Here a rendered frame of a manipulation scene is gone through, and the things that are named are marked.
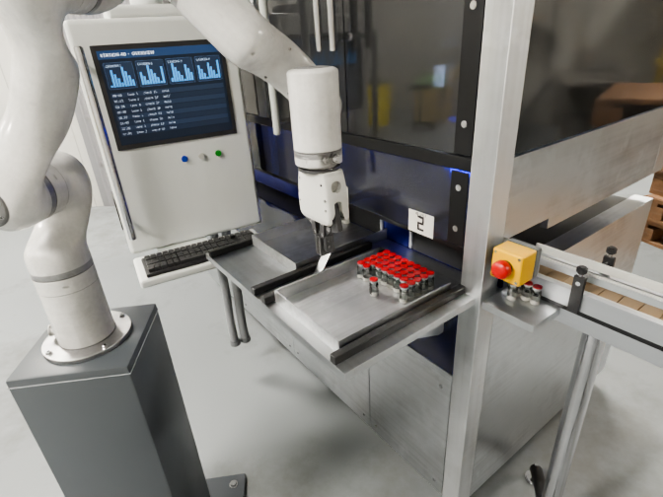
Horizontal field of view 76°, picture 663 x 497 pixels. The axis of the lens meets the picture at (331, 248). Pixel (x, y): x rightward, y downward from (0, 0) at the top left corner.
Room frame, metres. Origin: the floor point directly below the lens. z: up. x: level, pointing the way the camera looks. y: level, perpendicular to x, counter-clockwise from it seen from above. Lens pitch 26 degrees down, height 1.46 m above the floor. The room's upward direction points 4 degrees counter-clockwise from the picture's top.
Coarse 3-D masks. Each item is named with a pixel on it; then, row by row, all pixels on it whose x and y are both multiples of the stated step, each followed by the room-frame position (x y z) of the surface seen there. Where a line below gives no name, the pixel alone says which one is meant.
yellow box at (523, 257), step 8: (512, 240) 0.86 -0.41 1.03; (496, 248) 0.82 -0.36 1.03; (504, 248) 0.82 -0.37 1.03; (512, 248) 0.81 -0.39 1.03; (520, 248) 0.81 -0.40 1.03; (528, 248) 0.81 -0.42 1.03; (536, 248) 0.81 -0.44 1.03; (496, 256) 0.82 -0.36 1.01; (504, 256) 0.80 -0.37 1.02; (512, 256) 0.79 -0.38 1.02; (520, 256) 0.78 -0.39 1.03; (528, 256) 0.78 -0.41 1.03; (536, 256) 0.80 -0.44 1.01; (512, 264) 0.79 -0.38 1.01; (520, 264) 0.77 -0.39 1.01; (528, 264) 0.78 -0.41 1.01; (536, 264) 0.80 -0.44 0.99; (512, 272) 0.78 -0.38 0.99; (520, 272) 0.77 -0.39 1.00; (528, 272) 0.79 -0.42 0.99; (536, 272) 0.81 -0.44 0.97; (504, 280) 0.80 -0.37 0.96; (512, 280) 0.78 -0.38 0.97; (520, 280) 0.77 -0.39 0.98; (528, 280) 0.79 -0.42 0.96
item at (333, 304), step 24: (336, 264) 1.01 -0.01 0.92; (288, 288) 0.92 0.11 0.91; (312, 288) 0.95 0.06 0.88; (336, 288) 0.94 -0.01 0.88; (360, 288) 0.93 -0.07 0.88; (384, 288) 0.93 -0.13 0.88; (288, 312) 0.85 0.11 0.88; (312, 312) 0.84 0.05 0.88; (336, 312) 0.84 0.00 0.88; (360, 312) 0.83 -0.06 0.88; (384, 312) 0.82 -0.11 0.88; (336, 336) 0.74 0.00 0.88; (360, 336) 0.72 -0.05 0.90
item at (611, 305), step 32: (544, 256) 0.95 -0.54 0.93; (576, 256) 0.87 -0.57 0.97; (608, 256) 0.85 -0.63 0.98; (544, 288) 0.84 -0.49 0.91; (576, 288) 0.77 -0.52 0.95; (608, 288) 0.75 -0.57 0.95; (640, 288) 0.78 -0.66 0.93; (576, 320) 0.77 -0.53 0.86; (608, 320) 0.72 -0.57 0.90; (640, 320) 0.68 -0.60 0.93; (640, 352) 0.66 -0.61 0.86
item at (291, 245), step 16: (288, 224) 1.32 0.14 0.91; (304, 224) 1.35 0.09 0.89; (352, 224) 1.35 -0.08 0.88; (256, 240) 1.22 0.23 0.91; (272, 240) 1.26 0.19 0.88; (288, 240) 1.26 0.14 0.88; (304, 240) 1.25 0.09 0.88; (336, 240) 1.23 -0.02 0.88; (352, 240) 1.23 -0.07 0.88; (368, 240) 1.18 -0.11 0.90; (272, 256) 1.14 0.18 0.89; (288, 256) 1.14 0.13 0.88; (304, 256) 1.13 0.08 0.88; (320, 256) 1.08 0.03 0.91
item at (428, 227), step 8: (408, 208) 1.04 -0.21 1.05; (408, 216) 1.04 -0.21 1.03; (416, 216) 1.02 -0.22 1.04; (424, 216) 1.00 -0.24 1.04; (408, 224) 1.04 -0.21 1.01; (416, 224) 1.02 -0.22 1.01; (424, 224) 0.99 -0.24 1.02; (432, 224) 0.97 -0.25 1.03; (416, 232) 1.02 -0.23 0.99; (424, 232) 0.99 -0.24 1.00; (432, 232) 0.97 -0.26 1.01
